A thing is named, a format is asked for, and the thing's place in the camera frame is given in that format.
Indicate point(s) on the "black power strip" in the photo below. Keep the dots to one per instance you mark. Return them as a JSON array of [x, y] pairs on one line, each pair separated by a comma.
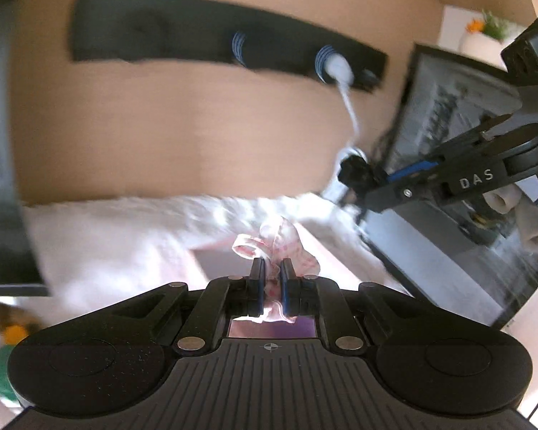
[[161, 31]]

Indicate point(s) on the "pink patterned scrunchie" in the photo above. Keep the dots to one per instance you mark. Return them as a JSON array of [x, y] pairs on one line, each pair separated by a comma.
[[287, 242]]

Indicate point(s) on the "potted plant in white pot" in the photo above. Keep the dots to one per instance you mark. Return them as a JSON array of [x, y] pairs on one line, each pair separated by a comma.
[[488, 31]]

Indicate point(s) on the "black scrunchie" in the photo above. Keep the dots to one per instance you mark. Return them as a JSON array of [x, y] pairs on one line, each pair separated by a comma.
[[356, 171]]

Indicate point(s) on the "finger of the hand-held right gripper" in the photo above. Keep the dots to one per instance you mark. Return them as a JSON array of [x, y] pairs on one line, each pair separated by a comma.
[[403, 188], [479, 136]]

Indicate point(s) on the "green orange plush toy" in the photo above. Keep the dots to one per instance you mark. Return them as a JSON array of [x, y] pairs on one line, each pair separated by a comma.
[[2, 367]]

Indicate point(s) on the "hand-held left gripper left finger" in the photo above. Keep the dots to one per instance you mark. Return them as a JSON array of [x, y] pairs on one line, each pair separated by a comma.
[[258, 286]]

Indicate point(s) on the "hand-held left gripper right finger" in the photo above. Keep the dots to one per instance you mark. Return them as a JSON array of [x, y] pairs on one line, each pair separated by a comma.
[[288, 286]]

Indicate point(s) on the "person's right hand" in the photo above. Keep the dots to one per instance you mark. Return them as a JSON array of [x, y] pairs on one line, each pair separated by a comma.
[[535, 228]]

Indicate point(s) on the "black flat monitor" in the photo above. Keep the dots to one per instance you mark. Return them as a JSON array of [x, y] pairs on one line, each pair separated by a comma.
[[4, 242], [439, 251]]

